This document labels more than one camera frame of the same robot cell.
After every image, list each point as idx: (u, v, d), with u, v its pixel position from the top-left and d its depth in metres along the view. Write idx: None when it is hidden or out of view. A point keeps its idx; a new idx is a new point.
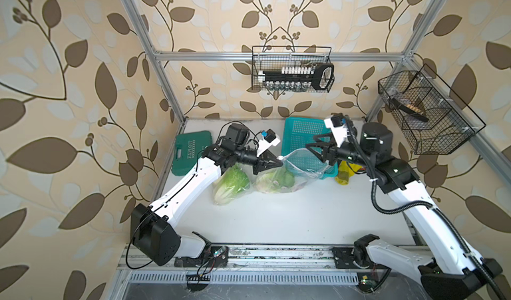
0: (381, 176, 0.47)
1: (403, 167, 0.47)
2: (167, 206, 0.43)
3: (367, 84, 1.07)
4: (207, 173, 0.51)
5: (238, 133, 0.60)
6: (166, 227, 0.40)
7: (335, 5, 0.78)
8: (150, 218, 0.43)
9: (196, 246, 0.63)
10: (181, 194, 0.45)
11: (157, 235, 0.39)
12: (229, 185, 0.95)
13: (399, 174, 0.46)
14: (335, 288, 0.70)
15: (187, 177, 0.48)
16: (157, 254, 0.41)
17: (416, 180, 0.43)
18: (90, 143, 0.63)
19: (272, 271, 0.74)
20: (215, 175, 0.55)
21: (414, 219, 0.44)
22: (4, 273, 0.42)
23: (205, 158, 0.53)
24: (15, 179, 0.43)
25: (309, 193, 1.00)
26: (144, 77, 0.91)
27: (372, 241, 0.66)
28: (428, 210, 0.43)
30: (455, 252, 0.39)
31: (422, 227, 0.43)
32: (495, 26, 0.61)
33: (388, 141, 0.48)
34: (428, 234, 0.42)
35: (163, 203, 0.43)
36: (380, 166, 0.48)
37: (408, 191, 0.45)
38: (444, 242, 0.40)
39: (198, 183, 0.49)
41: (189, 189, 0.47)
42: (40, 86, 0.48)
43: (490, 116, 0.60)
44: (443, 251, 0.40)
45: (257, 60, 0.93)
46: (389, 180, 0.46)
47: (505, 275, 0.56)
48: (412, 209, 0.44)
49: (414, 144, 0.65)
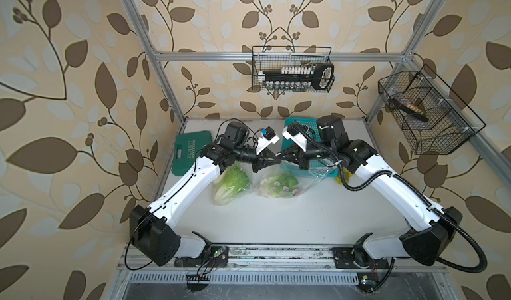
0: (346, 157, 0.51)
1: (362, 146, 0.52)
2: (165, 207, 0.42)
3: (366, 84, 1.07)
4: (205, 173, 0.50)
5: (237, 132, 0.59)
6: (165, 229, 0.42)
7: (335, 5, 0.78)
8: (149, 219, 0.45)
9: (196, 247, 0.63)
10: (180, 195, 0.45)
11: (156, 237, 0.38)
12: (229, 185, 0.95)
13: (358, 152, 0.51)
14: (335, 288, 0.70)
15: (185, 178, 0.48)
16: (156, 255, 0.41)
17: (374, 155, 0.50)
18: (90, 143, 0.63)
19: (272, 271, 0.74)
20: (213, 174, 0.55)
21: (384, 190, 0.47)
22: (4, 273, 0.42)
23: (203, 157, 0.52)
24: (14, 179, 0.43)
25: (311, 194, 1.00)
26: (144, 77, 0.91)
27: (367, 238, 0.67)
28: (390, 177, 0.47)
30: (420, 208, 0.42)
31: (388, 194, 0.46)
32: (495, 26, 0.61)
33: (337, 127, 0.54)
34: (394, 199, 0.46)
35: (162, 203, 0.43)
36: (342, 150, 0.52)
37: (368, 164, 0.49)
38: (409, 202, 0.43)
39: (197, 183, 0.49)
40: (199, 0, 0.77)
41: (187, 189, 0.46)
42: (40, 86, 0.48)
43: (490, 117, 0.60)
44: (411, 211, 0.43)
45: (257, 60, 0.93)
46: (352, 159, 0.50)
47: (505, 275, 0.56)
48: (376, 179, 0.48)
49: (414, 144, 0.65)
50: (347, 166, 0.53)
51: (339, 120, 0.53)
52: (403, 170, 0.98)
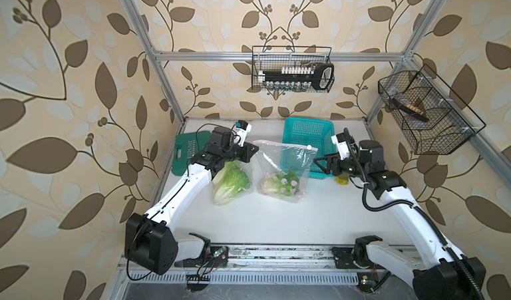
0: (372, 181, 0.56)
1: (392, 175, 0.56)
2: (164, 212, 0.43)
3: (367, 84, 1.07)
4: (199, 177, 0.53)
5: (222, 137, 0.62)
6: (166, 232, 0.41)
7: (335, 5, 0.78)
8: (146, 227, 0.43)
9: (195, 247, 0.63)
10: (177, 199, 0.46)
11: (155, 242, 0.39)
12: (229, 185, 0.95)
13: (386, 179, 0.55)
14: (335, 288, 0.70)
15: (180, 183, 0.49)
16: (156, 263, 0.40)
17: (403, 186, 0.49)
18: (90, 143, 0.63)
19: (272, 271, 0.74)
20: (206, 179, 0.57)
21: (402, 221, 0.48)
22: (4, 273, 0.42)
23: (195, 163, 0.55)
24: (14, 179, 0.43)
25: (310, 193, 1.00)
26: (144, 77, 0.91)
27: (373, 241, 0.66)
28: (410, 209, 0.48)
30: (434, 244, 0.42)
31: (406, 225, 0.47)
32: (496, 26, 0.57)
33: (377, 151, 0.58)
34: (410, 231, 0.46)
35: (160, 209, 0.44)
36: (373, 175, 0.56)
37: (394, 192, 0.52)
38: (424, 236, 0.43)
39: (191, 187, 0.51)
40: (199, 0, 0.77)
41: (183, 194, 0.48)
42: (40, 86, 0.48)
43: (490, 117, 0.60)
44: (424, 245, 0.43)
45: (257, 60, 0.93)
46: (378, 185, 0.54)
47: (505, 275, 0.56)
48: (396, 207, 0.50)
49: (414, 144, 0.65)
50: (371, 190, 0.57)
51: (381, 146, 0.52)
52: (403, 170, 0.98)
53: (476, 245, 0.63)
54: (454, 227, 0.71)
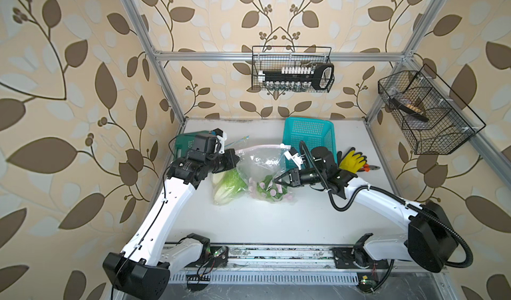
0: (333, 186, 0.61)
1: (344, 173, 0.63)
2: (142, 247, 0.39)
3: (367, 84, 1.07)
4: (177, 197, 0.46)
5: (205, 142, 0.55)
6: (147, 270, 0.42)
7: (335, 5, 0.78)
8: (127, 265, 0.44)
9: (194, 251, 0.63)
10: (154, 229, 0.41)
11: (138, 281, 0.35)
12: (229, 185, 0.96)
13: (341, 178, 0.61)
14: (335, 288, 0.70)
15: (157, 209, 0.43)
16: (148, 297, 0.39)
17: (355, 177, 0.60)
18: (90, 143, 0.63)
19: (272, 271, 0.74)
20: (187, 193, 0.49)
21: (371, 203, 0.53)
22: (4, 273, 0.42)
23: (173, 178, 0.47)
24: (14, 179, 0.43)
25: (310, 193, 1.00)
26: (144, 77, 0.91)
27: (367, 239, 0.67)
28: (367, 190, 0.54)
30: (398, 208, 0.47)
31: (374, 205, 0.52)
32: (495, 26, 0.61)
33: (329, 159, 0.63)
34: (378, 207, 0.51)
35: (137, 244, 0.39)
36: (332, 179, 0.62)
37: (350, 185, 0.58)
38: (389, 206, 0.48)
39: (170, 209, 0.44)
40: (199, 0, 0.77)
41: (161, 221, 0.42)
42: (40, 86, 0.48)
43: (490, 116, 0.60)
44: (394, 214, 0.47)
45: (257, 60, 0.93)
46: (339, 186, 0.59)
47: (506, 275, 0.56)
48: (359, 195, 0.55)
49: (414, 144, 0.65)
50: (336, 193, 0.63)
51: (331, 153, 0.63)
52: (403, 170, 0.98)
53: (476, 245, 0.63)
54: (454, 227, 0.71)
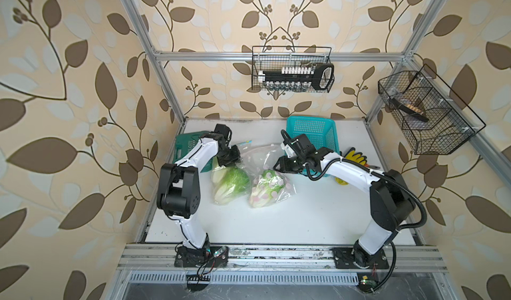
0: (311, 160, 0.66)
1: (320, 149, 0.68)
2: (189, 161, 0.53)
3: (367, 84, 1.07)
4: (211, 142, 0.66)
5: (223, 127, 0.79)
6: (195, 171, 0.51)
7: (335, 5, 0.78)
8: (175, 174, 0.52)
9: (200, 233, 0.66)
10: (196, 155, 0.57)
11: (189, 178, 0.49)
12: (229, 185, 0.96)
13: (318, 154, 0.66)
14: (335, 288, 0.70)
15: (196, 147, 0.60)
16: (187, 203, 0.49)
17: (331, 152, 0.65)
18: (90, 143, 0.63)
19: (272, 271, 0.74)
20: (215, 146, 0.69)
21: (340, 175, 0.59)
22: (4, 273, 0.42)
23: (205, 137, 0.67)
24: (14, 179, 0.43)
25: (310, 193, 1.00)
26: (144, 77, 0.91)
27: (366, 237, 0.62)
28: (340, 163, 0.59)
30: (364, 175, 0.52)
31: (343, 175, 0.58)
32: (495, 26, 0.61)
33: (303, 140, 0.71)
34: (346, 177, 0.57)
35: (185, 159, 0.54)
36: (310, 155, 0.67)
37: (326, 159, 0.62)
38: (355, 174, 0.54)
39: (206, 148, 0.63)
40: (199, 0, 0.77)
41: (201, 153, 0.59)
42: (40, 86, 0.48)
43: (490, 116, 0.60)
44: (360, 182, 0.52)
45: (257, 60, 0.93)
46: (316, 160, 0.65)
47: (505, 275, 0.56)
48: (332, 167, 0.61)
49: (414, 144, 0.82)
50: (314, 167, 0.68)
51: (304, 135, 0.72)
52: (403, 170, 0.98)
53: (477, 245, 0.64)
54: (454, 227, 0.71)
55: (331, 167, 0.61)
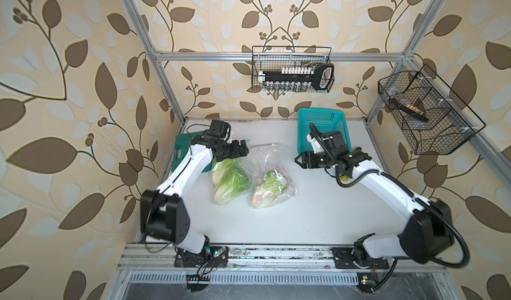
0: (342, 162, 0.60)
1: (356, 153, 0.61)
2: (174, 185, 0.46)
3: (366, 84, 1.07)
4: (202, 155, 0.56)
5: (221, 124, 0.68)
6: (180, 202, 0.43)
7: (335, 5, 0.78)
8: (158, 203, 0.45)
9: (199, 237, 0.65)
10: (185, 173, 0.49)
11: (171, 211, 0.41)
12: (229, 185, 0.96)
13: (352, 157, 0.59)
14: (335, 288, 0.70)
15: (184, 163, 0.52)
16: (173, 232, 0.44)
17: (368, 160, 0.58)
18: (90, 143, 0.63)
19: (272, 271, 0.74)
20: (208, 157, 0.59)
21: (372, 187, 0.53)
22: (4, 273, 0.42)
23: (196, 144, 0.57)
24: (14, 179, 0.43)
25: (310, 193, 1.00)
26: (144, 77, 0.91)
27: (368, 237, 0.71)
28: (376, 175, 0.53)
30: (405, 199, 0.46)
31: (378, 190, 0.52)
32: (495, 26, 0.61)
33: (337, 138, 0.64)
34: (382, 193, 0.50)
35: (170, 183, 0.47)
36: (341, 157, 0.60)
37: (361, 166, 0.56)
38: (395, 195, 0.48)
39: (197, 163, 0.54)
40: (199, 0, 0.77)
41: (189, 170, 0.51)
42: (40, 86, 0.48)
43: (490, 116, 0.60)
44: (398, 204, 0.47)
45: (257, 60, 0.93)
46: (348, 163, 0.58)
47: (505, 275, 0.56)
48: (366, 177, 0.54)
49: (414, 144, 0.65)
50: (344, 171, 0.61)
51: (340, 133, 0.64)
52: (403, 170, 0.98)
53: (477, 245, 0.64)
54: (454, 227, 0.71)
55: (365, 178, 0.55)
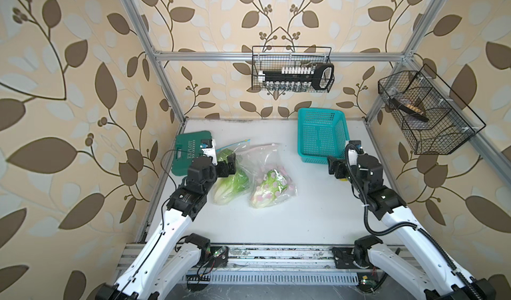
0: (372, 203, 0.55)
1: (391, 195, 0.55)
2: (135, 281, 0.40)
3: (367, 84, 1.07)
4: (175, 229, 0.48)
5: (199, 173, 0.56)
6: None
7: (335, 5, 0.78)
8: (118, 297, 0.43)
9: (192, 259, 0.62)
10: (151, 261, 0.42)
11: None
12: (228, 185, 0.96)
13: (386, 200, 0.54)
14: (335, 288, 0.70)
15: (154, 239, 0.45)
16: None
17: (402, 206, 0.52)
18: (90, 143, 0.63)
19: (272, 271, 0.74)
20: (186, 224, 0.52)
21: (406, 241, 0.48)
22: (4, 273, 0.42)
23: (171, 210, 0.50)
24: (14, 178, 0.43)
25: (311, 193, 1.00)
26: (144, 77, 0.91)
27: (375, 245, 0.65)
28: (414, 232, 0.47)
30: (443, 269, 0.42)
31: (411, 247, 0.47)
32: (495, 26, 0.61)
33: (376, 172, 0.56)
34: (416, 252, 0.46)
35: (130, 276, 0.40)
36: (372, 195, 0.56)
37: (395, 215, 0.51)
38: (432, 261, 0.43)
39: (167, 242, 0.46)
40: (199, 0, 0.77)
41: (158, 251, 0.44)
42: (40, 86, 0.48)
43: (490, 116, 0.60)
44: (434, 271, 0.42)
45: (257, 60, 0.93)
46: (379, 206, 0.53)
47: (505, 275, 0.56)
48: (401, 230, 0.49)
49: (414, 144, 0.65)
50: (373, 211, 0.56)
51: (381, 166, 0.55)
52: (402, 170, 0.98)
53: (476, 245, 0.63)
54: (454, 227, 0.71)
55: (402, 230, 0.49)
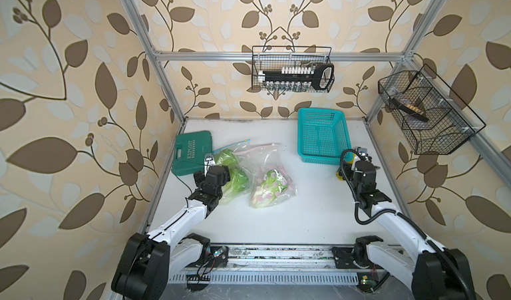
0: (362, 201, 0.63)
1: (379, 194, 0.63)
2: (165, 233, 0.46)
3: (366, 84, 1.07)
4: (197, 211, 0.58)
5: (217, 177, 0.68)
6: (165, 253, 0.42)
7: (335, 5, 0.78)
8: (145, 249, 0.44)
9: (193, 251, 0.62)
10: (177, 224, 0.50)
11: (156, 260, 0.40)
12: (229, 185, 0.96)
13: (373, 199, 0.61)
14: (335, 288, 0.70)
15: (179, 214, 0.54)
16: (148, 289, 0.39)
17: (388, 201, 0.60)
18: (90, 143, 0.63)
19: (272, 271, 0.74)
20: (202, 212, 0.60)
21: (390, 227, 0.53)
22: (4, 273, 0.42)
23: (193, 199, 0.61)
24: (14, 179, 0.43)
25: (311, 193, 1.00)
26: (144, 77, 0.91)
27: (374, 241, 0.66)
28: (394, 216, 0.54)
30: (417, 240, 0.46)
31: (394, 230, 0.52)
32: (495, 26, 0.61)
33: (369, 175, 0.64)
34: (398, 233, 0.50)
35: (160, 231, 0.47)
36: (364, 194, 0.64)
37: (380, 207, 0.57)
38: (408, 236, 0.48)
39: (189, 218, 0.55)
40: (199, 0, 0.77)
41: (182, 221, 0.52)
42: (40, 86, 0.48)
43: (490, 116, 0.60)
44: (411, 245, 0.46)
45: (257, 60, 0.93)
46: (367, 204, 0.61)
47: (506, 275, 0.56)
48: (383, 216, 0.56)
49: (414, 144, 0.65)
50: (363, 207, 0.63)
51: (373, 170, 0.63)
52: (403, 170, 0.98)
53: (476, 245, 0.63)
54: (454, 227, 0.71)
55: (382, 216, 0.56)
